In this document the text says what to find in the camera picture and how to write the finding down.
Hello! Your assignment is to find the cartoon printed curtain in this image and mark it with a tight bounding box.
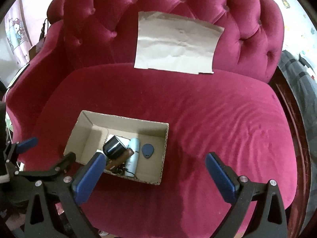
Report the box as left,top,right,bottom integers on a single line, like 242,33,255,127
4,0,50,65

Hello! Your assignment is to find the light blue pen-shaped tube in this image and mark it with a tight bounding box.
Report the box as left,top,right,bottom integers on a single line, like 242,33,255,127
124,137,141,178

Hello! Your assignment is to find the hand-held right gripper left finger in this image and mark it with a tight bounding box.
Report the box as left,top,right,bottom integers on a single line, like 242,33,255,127
23,152,107,238

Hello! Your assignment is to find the carabiner keychain with charms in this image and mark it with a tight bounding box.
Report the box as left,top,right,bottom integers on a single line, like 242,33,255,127
111,166,135,178

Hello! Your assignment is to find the brown lipstick tube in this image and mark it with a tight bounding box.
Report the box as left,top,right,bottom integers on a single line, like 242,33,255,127
105,147,134,170

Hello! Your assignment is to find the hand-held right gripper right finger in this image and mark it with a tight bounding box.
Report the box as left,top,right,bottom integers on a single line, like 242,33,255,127
205,152,289,238

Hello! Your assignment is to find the black cylindrical cap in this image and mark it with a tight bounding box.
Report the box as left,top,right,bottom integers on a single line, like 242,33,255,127
102,135,129,159

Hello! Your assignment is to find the blue key fob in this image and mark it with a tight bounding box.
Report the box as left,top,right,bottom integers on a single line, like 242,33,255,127
141,144,155,159

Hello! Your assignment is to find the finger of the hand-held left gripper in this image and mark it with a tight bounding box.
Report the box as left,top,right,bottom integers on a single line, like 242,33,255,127
4,137,39,171
15,152,77,178

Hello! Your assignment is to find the large white charger plug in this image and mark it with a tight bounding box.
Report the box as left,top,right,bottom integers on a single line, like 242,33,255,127
106,134,131,152

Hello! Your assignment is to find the small brown box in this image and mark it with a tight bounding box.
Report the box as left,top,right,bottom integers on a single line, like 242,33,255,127
28,43,44,61

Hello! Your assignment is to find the brown paper sheet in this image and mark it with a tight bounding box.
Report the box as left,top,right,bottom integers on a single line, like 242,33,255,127
134,11,225,75

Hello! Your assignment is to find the white cartoon printed cloth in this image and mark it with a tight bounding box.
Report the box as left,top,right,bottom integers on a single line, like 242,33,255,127
260,0,317,62

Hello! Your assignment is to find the red velvet tufted armchair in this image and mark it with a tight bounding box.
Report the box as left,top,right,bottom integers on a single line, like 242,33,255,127
5,0,299,238

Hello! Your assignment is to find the cardboard box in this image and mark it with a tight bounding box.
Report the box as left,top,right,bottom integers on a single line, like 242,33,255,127
63,109,170,186

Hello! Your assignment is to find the dark wooden bed frame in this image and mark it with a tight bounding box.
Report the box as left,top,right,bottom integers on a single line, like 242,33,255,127
269,72,312,219

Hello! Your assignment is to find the grey plaid blanket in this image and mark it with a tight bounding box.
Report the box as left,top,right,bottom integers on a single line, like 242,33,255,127
277,50,317,228

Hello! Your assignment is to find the black hanging strap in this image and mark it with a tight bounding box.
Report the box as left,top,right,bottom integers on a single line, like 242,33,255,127
40,17,49,41

